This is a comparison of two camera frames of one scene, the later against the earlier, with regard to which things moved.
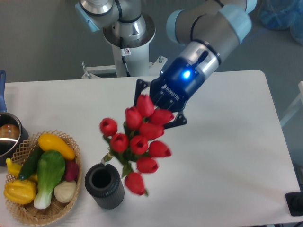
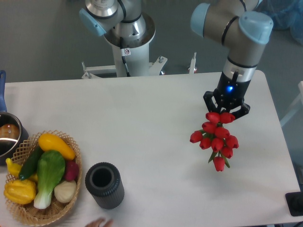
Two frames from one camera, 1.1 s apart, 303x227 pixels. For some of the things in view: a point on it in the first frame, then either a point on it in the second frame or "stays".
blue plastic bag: (282, 14) stays
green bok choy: (50, 169) stays
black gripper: (175, 85) to (229, 93)
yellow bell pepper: (20, 191) stays
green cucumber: (31, 163) stays
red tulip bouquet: (132, 155) to (215, 136)
